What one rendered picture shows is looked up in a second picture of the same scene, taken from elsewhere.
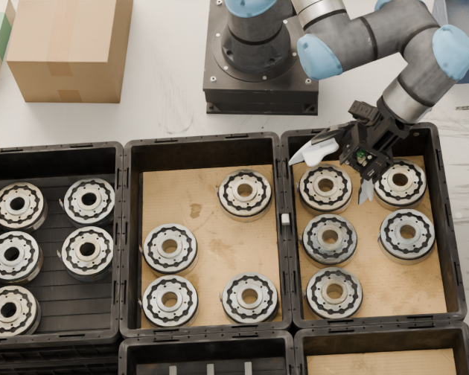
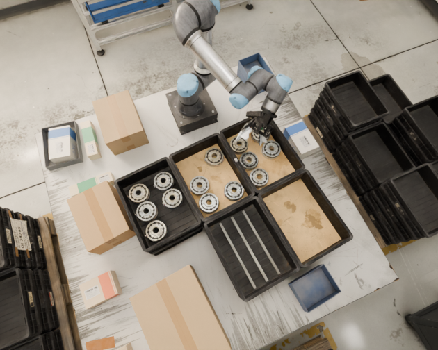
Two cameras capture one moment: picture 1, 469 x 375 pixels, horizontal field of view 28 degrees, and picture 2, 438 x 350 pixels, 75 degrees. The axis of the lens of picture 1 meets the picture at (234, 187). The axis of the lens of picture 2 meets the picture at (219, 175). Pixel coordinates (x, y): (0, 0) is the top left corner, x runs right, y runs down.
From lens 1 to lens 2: 0.47 m
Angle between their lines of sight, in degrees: 16
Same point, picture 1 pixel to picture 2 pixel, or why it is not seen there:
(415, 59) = (272, 89)
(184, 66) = (165, 121)
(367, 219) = (255, 148)
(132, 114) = (156, 145)
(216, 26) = (172, 103)
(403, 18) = (261, 76)
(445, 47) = (283, 81)
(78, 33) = (126, 123)
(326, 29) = (239, 89)
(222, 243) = (214, 176)
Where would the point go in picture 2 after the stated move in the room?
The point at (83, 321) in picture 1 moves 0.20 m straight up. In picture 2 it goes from (182, 221) to (176, 213)
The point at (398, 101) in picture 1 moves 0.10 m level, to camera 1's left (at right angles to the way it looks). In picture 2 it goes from (271, 105) to (252, 117)
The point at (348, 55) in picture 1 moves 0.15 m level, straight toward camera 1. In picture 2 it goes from (249, 96) to (263, 125)
